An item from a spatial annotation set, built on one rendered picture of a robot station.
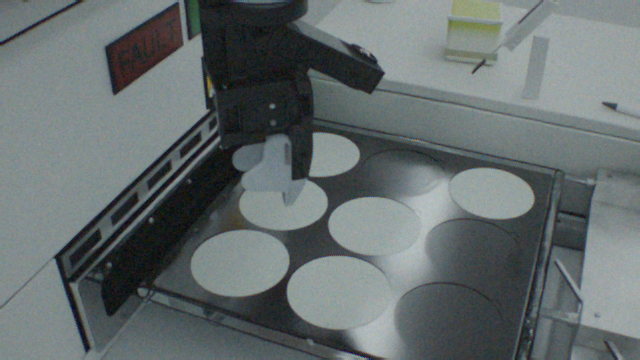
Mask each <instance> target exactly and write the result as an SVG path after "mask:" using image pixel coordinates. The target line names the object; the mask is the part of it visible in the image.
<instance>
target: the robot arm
mask: <svg viewBox="0 0 640 360"><path fill-rule="evenodd" d="M198 3H199V12H200V21H201V22H200V30H201V39H202V49H203V57H201V64H202V73H203V83H204V91H205V100H206V109H207V110H212V109H216V117H217V133H218V134H219V136H220V143H221V147H225V146H231V145H238V144H243V147H241V148H240V149H238V150H236V152H235V154H234V156H232V164H234V166H235V167H236V168H237V169H239V171H242V170H244V172H245V173H244V174H243V176H242V178H241V184H242V186H243V187H244V188H245V190H247V191H250V192H281V194H282V199H283V202H284V204H285V206H290V205H292V204H294V202H295V201H296V199H297V197H298V196H299V194H300V192H301V191H302V188H303V186H304V184H305V182H306V179H307V177H308V176H309V170H310V165H312V161H313V150H314V139H313V120H314V112H315V108H314V96H313V86H312V82H311V79H309V77H308V75H307V74H306V73H307V72H308V71H309V68H312V69H314V71H316V72H319V73H321V74H323V75H326V76H328V77H331V78H333V79H336V80H338V81H339V82H341V83H342V84H344V85H346V86H348V87H351V88H353V89H356V90H362V91H364V93H366V94H368V95H372V94H373V92H374V90H375V88H376V87H377V85H378V84H379V82H380V81H381V79H382V78H383V76H384V75H385V72H384V71H383V70H382V68H381V67H380V66H379V63H378V61H379V60H378V59H377V57H376V56H375V55H374V54H371V52H369V51H368V50H366V49H364V48H363V47H361V46H359V45H356V44H351V45H350V44H348V43H346V42H344V41H342V40H340V38H338V37H336V36H334V35H332V34H329V33H327V32H325V31H323V30H321V29H319V28H317V27H315V26H312V25H310V24H307V23H305V22H303V21H301V20H299V19H300V18H302V17H303V16H304V15H305V14H306V13H307V11H309V0H198ZM207 75H208V78H209V80H210V83H211V85H212V88H213V90H214V94H212V95H213V97H209V89H208V79H207ZM241 128H242V129H241Z"/></svg>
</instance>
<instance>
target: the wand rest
mask: <svg viewBox="0 0 640 360"><path fill-rule="evenodd" d="M541 1H542V0H539V1H538V2H537V1H536V2H535V3H534V4H533V6H532V7H531V8H530V9H529V10H528V11H527V12H526V13H525V14H524V15H523V16H522V17H521V18H520V19H519V20H518V21H517V22H516V23H515V24H514V25H513V26H512V27H511V28H510V29H508V31H507V32H506V33H505V35H506V37H507V38H505V39H504V40H503V41H502V42H501V45H502V46H503V47H506V48H507V49H508V50H509V51H512V50H514V49H515V48H516V47H517V46H518V45H519V44H520V43H521V42H522V41H523V40H524V39H525V38H526V37H528V35H529V34H530V33H531V32H532V31H533V30H534V29H535V30H534V33H533V36H532V38H533V41H532V46H531V51H530V56H529V62H528V67H527V72H526V77H525V79H526V82H525V87H524V92H523V97H524V98H530V99H535V100H536V101H538V100H539V96H540V92H541V89H542V88H541V84H542V79H543V75H544V70H545V66H546V61H547V56H548V52H549V50H548V47H549V43H550V38H551V33H552V30H547V29H540V27H537V26H538V25H539V24H540V25H541V24H542V23H543V22H544V21H545V20H546V19H547V18H548V16H549V15H550V14H551V13H552V12H553V11H555V10H556V9H557V8H558V7H559V6H560V5H559V4H560V2H559V0H556V1H553V0H544V1H543V2H542V3H541V4H540V5H539V6H537V7H536V9H535V10H534V11H533V12H532V13H531V14H530V15H529V16H527V17H526V18H525V19H524V20H523V21H522V22H521V23H520V24H519V25H518V22H519V21H520V20H521V19H523V18H524V17H525V16H526V15H527V14H528V13H529V11H530V10H531V9H532V8H534V6H535V5H536V4H539V3H540V2H541ZM513 29H514V30H513ZM512 30H513V32H512ZM511 32H512V33H511ZM510 33H511V34H510ZM509 34H510V35H509Z"/></svg>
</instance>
